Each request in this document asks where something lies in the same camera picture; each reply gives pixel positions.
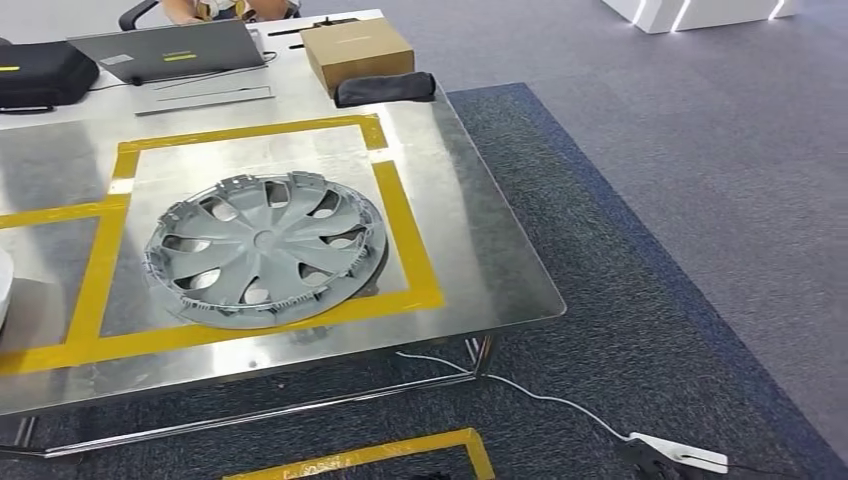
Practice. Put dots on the black flat tool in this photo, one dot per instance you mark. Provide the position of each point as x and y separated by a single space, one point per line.
311 28

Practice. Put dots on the brown cardboard box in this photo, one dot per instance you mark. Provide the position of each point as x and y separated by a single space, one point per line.
358 53

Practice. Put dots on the stainless steel workbench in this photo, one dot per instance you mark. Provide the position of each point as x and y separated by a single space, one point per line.
477 265

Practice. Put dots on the black hard case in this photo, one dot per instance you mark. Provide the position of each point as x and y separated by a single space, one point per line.
40 73

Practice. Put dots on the person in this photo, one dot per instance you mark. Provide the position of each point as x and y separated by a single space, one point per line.
225 8

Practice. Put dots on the white lit plinth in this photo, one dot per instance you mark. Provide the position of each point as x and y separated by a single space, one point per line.
702 13

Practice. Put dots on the grey laptop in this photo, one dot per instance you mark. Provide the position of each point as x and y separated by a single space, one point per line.
172 53

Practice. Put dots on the white power strip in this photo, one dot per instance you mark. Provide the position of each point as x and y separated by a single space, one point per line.
689 454

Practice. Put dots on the yellow floor tape square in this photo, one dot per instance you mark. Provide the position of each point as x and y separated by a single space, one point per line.
378 454

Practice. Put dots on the silver wheel hubcap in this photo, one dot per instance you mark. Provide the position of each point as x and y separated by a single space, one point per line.
265 242

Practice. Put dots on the black office chair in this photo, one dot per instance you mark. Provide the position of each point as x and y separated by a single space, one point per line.
132 16

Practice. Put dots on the black soft pouch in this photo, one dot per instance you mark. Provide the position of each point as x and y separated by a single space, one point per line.
384 89

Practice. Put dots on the white curved body part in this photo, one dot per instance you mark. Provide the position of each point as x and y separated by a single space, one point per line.
5 285

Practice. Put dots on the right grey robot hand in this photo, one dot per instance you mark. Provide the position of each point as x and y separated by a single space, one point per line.
652 464

